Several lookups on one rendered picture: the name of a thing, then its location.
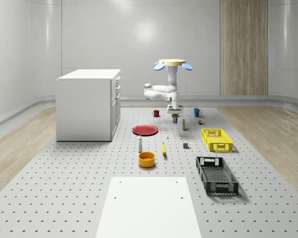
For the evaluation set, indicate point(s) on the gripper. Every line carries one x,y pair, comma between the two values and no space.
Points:
175,109

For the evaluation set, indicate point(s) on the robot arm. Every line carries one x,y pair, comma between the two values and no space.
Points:
172,77

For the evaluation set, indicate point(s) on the flat-sided can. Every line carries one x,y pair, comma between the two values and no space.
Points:
175,120

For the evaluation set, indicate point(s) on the tall tan box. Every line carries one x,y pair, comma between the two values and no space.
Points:
183,124

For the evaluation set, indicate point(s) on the red mug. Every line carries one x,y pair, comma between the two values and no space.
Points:
156,113

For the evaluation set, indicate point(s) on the blue mug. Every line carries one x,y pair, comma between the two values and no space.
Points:
196,112

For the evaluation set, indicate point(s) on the puzzle cube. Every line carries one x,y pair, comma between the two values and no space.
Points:
201,121

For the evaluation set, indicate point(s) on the red plate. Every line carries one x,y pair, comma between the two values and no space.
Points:
145,130

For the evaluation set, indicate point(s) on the grey cube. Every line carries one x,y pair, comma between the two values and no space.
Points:
185,145

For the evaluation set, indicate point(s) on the banana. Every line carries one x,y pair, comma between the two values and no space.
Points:
164,148

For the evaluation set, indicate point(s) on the drone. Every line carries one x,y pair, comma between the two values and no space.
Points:
171,62

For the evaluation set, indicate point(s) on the tall white bottle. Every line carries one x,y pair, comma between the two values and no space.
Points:
140,145

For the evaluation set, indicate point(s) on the yellow basket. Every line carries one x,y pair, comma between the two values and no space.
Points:
217,146

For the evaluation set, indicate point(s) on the yellow bowl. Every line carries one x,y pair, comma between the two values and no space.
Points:
146,161

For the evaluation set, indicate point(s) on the white cabinet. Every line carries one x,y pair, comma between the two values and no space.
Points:
84,106

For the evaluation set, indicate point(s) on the dark grey basket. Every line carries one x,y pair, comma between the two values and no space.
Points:
222,189

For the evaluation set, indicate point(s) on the white board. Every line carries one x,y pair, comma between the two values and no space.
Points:
149,210

